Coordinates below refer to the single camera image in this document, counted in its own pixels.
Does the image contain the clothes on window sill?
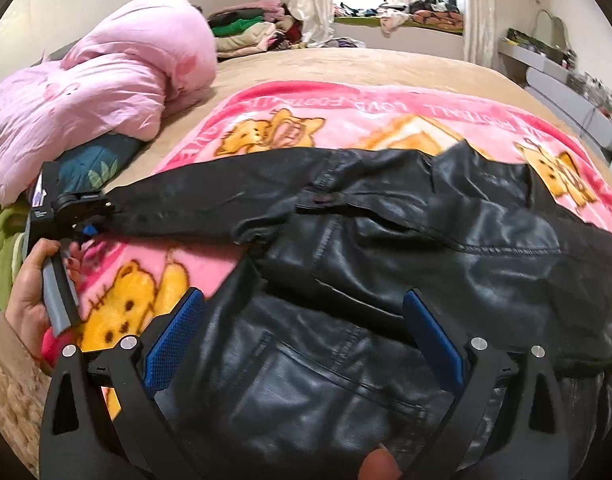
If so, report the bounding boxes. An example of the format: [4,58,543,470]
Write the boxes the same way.
[333,0,464,36]

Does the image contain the clutter of cosmetic bottles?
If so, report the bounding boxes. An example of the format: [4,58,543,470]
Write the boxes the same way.
[506,27,612,117]

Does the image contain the pile of folded clothes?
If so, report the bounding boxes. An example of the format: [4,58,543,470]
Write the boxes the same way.
[206,0,304,58]

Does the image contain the white curtain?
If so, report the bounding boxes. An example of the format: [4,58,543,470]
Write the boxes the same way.
[286,0,334,43]
[460,0,496,68]

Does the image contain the vanity mirror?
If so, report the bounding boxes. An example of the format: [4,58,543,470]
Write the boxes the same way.
[533,10,571,52]

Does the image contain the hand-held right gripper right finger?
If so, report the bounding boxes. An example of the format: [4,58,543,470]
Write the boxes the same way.
[402,289,584,480]

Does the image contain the pink printed blanket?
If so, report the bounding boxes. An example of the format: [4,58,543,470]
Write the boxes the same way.
[41,80,612,421]

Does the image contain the dark floral pillow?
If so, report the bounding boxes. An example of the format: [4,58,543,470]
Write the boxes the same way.
[56,132,147,196]

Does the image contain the grey vanity desk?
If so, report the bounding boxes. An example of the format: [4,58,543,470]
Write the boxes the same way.
[498,37,612,161]

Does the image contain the black leather jacket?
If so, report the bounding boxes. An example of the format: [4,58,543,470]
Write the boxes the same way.
[106,141,612,480]

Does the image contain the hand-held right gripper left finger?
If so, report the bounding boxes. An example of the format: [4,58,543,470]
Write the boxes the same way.
[38,287,209,480]

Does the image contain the pink duvet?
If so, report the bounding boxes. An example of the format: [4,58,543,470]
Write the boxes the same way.
[0,0,219,206]

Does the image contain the person's left hand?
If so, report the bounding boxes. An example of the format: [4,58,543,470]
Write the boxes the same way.
[6,239,95,361]

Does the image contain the green cloth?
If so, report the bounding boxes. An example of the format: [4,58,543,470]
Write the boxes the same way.
[0,197,33,311]

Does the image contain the bed with beige sheet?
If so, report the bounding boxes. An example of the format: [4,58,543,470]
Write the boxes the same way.
[103,47,612,201]

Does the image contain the person's right hand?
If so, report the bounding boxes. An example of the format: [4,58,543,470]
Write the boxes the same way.
[361,447,404,480]

